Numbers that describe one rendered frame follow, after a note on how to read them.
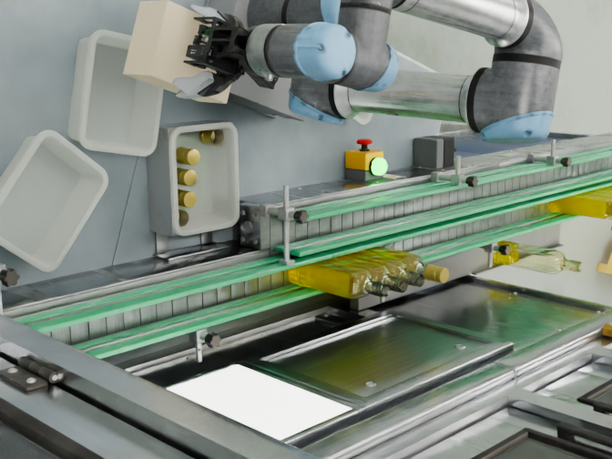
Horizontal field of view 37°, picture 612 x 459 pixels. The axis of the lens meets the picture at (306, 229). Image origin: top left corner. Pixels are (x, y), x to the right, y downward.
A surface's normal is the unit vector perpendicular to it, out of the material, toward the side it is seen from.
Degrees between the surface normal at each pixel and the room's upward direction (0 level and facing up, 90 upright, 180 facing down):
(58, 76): 0
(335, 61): 1
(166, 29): 0
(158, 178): 90
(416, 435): 90
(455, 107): 82
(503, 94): 83
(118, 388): 90
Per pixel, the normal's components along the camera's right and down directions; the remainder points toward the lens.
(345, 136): 0.70, 0.15
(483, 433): -0.01, -0.98
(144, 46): -0.68, -0.18
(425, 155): -0.71, 0.16
